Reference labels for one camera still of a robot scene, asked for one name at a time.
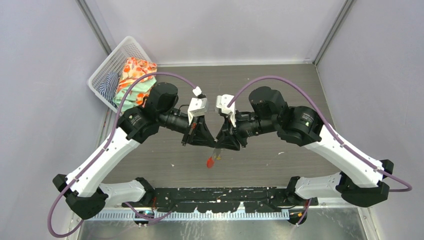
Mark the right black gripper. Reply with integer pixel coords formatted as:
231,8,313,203
214,107,278,151

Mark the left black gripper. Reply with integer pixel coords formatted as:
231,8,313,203
158,109,216,147

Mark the red handled metal keyring holder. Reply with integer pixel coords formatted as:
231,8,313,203
206,148,225,169

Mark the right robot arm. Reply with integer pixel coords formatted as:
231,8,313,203
215,86,394,208

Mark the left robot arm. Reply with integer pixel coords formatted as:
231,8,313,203
53,82,216,220

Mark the mint green cloth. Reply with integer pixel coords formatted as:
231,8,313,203
112,77,157,113

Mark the orange floral cloth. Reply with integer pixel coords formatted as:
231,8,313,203
116,56,159,107

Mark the blue striped cloth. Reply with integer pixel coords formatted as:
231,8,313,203
98,72,120,105

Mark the white plastic basket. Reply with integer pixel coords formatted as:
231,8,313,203
86,36,152,113

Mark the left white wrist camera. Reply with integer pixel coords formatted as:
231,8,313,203
187,97,209,125

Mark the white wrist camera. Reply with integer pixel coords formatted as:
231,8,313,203
187,97,209,125
215,94,236,127

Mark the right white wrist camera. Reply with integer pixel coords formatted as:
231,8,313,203
215,94,236,127

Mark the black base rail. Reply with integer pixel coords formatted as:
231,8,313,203
130,187,307,213

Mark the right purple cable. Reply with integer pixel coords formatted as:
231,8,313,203
226,75,413,193

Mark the purple cable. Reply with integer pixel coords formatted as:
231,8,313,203
226,75,413,193
47,72,203,239

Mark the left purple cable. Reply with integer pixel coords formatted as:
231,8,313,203
47,72,203,239

